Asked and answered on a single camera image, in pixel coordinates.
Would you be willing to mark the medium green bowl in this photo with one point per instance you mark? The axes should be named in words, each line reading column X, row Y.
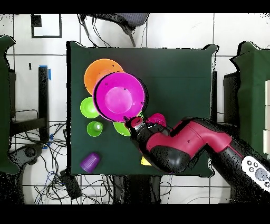
column 121, row 129

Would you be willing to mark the small red bowl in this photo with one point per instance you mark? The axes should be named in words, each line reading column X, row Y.
column 156, row 119

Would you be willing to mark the large pink bowl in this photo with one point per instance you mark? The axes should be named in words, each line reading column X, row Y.
column 119, row 97

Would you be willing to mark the yellow cup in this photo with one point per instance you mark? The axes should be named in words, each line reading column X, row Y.
column 144, row 161

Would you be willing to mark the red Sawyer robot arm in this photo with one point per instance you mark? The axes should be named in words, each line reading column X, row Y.
column 189, row 139

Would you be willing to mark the green cup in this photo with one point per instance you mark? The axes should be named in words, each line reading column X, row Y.
column 92, row 130

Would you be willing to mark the small green bowl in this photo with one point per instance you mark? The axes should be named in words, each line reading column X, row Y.
column 87, row 107

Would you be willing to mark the large orange bowl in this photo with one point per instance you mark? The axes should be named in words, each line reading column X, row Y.
column 95, row 74

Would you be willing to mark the purple cup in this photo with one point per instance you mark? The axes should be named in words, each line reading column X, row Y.
column 90, row 162

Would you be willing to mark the dark green tablecloth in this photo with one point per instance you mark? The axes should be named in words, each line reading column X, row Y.
column 179, row 84

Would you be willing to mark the black metal stand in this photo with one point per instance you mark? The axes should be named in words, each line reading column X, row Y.
column 43, row 95

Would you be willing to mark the black power strip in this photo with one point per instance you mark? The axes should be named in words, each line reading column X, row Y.
column 70, row 186

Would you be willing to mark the blue tape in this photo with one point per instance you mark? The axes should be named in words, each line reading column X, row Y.
column 49, row 74

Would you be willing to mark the grey office chair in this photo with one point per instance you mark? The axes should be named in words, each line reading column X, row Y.
column 130, row 19

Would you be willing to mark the black caster leg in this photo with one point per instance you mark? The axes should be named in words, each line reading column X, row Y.
column 27, row 152

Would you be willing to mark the green-clothed side table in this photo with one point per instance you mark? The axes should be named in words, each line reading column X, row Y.
column 4, row 105
column 251, row 95

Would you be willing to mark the black square frame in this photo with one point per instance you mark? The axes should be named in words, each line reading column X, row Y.
column 46, row 36

